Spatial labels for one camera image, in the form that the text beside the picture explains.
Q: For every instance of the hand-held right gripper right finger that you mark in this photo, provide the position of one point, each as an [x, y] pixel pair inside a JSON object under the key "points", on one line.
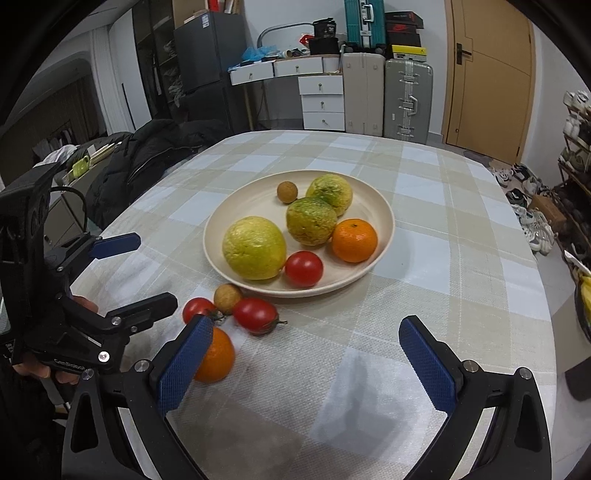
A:
{"points": [[427, 364]]}

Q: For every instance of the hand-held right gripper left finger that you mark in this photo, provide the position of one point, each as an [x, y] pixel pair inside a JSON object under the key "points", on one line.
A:
{"points": [[184, 364]]}

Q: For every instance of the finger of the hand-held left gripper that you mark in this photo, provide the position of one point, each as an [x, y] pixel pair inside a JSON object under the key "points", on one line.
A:
{"points": [[147, 309], [115, 244]]}

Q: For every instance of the orange mandarin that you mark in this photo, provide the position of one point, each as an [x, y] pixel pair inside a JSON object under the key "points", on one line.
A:
{"points": [[354, 240], [219, 357]]}

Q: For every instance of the red tomato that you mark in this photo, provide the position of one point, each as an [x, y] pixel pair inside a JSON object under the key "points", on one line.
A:
{"points": [[198, 309], [303, 268], [254, 315]]}

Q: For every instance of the light brown longan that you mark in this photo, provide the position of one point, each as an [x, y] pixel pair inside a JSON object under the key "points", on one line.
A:
{"points": [[228, 297]]}

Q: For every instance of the large yellow citrus fruit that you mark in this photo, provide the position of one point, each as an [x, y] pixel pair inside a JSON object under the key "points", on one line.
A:
{"points": [[254, 248]]}

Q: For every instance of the cream round plate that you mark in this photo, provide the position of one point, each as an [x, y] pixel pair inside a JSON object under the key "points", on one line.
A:
{"points": [[258, 198]]}

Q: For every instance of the dark brown longan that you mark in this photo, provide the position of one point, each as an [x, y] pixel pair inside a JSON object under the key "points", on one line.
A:
{"points": [[286, 191]]}

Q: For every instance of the green mottled citrus fruit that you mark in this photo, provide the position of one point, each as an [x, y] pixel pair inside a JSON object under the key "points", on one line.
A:
{"points": [[311, 221]]}

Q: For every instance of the yellow green citrus fruit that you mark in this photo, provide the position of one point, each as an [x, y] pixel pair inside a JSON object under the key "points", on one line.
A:
{"points": [[332, 191]]}

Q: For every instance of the person's left forearm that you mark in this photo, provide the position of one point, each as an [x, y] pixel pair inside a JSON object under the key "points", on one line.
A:
{"points": [[27, 415]]}

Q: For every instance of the person's left hand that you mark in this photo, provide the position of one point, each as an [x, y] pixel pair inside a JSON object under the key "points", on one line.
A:
{"points": [[27, 370]]}

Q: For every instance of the small green object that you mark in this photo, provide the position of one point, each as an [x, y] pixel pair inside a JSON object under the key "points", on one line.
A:
{"points": [[79, 167]]}

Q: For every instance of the black padded jacket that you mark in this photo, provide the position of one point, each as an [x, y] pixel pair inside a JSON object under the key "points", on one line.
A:
{"points": [[147, 161]]}

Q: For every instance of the white crumpled cloth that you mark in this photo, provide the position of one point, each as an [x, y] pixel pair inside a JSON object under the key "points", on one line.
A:
{"points": [[57, 154]]}

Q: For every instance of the yellow bag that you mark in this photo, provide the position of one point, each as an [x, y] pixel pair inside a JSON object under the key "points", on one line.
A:
{"points": [[585, 295]]}

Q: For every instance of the group of loose sneakers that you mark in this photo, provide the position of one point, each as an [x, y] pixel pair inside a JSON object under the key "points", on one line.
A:
{"points": [[531, 217]]}

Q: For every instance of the dark wooden shelf unit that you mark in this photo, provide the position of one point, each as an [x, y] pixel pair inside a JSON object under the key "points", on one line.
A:
{"points": [[152, 60]]}

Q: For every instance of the small brown cardboard box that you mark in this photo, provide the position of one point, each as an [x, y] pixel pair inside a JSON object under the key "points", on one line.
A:
{"points": [[545, 205]]}

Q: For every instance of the dark grey refrigerator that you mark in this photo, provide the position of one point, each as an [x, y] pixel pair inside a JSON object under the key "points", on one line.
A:
{"points": [[207, 50]]}

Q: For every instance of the wooden shoe rack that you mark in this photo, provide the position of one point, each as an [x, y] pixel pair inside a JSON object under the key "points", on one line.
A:
{"points": [[570, 198]]}

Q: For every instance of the blue plastic bag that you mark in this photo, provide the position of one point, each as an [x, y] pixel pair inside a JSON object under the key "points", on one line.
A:
{"points": [[251, 54]]}

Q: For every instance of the white desk with drawers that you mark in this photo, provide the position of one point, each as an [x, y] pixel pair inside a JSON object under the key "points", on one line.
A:
{"points": [[286, 68]]}

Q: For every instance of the flat cardboard box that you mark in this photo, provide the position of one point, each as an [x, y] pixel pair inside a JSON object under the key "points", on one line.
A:
{"points": [[189, 10]]}

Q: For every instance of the white drawer cabinet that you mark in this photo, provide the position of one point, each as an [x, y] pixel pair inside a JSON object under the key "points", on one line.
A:
{"points": [[322, 104]]}

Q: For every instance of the red packet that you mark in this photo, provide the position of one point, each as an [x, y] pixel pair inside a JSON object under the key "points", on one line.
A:
{"points": [[214, 4]]}

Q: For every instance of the silver hard suitcase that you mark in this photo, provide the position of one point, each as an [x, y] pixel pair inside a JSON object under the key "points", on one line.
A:
{"points": [[408, 99]]}

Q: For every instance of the red wrapped item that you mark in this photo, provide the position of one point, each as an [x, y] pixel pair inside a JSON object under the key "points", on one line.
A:
{"points": [[305, 40]]}

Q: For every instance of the beige hard suitcase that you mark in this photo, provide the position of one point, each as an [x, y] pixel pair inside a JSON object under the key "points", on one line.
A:
{"points": [[362, 92]]}

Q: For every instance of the rows of assorted shoes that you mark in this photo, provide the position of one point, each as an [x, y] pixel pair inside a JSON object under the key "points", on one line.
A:
{"points": [[577, 124]]}

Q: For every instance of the black storage box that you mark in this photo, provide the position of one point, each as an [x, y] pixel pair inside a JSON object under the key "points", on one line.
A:
{"points": [[323, 46]]}

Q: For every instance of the wooden door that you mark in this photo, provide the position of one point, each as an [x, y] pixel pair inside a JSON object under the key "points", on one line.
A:
{"points": [[489, 78]]}

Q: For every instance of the small black bag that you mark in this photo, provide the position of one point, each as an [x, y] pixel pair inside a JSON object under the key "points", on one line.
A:
{"points": [[324, 28]]}

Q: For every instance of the teal hard suitcase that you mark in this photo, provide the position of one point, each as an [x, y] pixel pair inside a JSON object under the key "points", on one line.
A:
{"points": [[364, 23]]}

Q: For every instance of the black and red shoe box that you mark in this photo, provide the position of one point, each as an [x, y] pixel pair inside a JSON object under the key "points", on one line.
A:
{"points": [[401, 28]]}

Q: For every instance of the curved metal tube frame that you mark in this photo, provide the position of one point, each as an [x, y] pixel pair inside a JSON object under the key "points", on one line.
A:
{"points": [[277, 28]]}

